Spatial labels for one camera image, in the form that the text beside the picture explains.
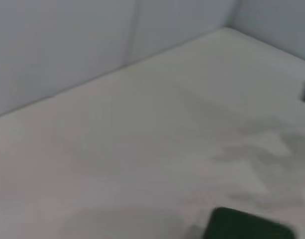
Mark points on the green glasses case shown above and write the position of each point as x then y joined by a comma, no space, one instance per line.
241,226

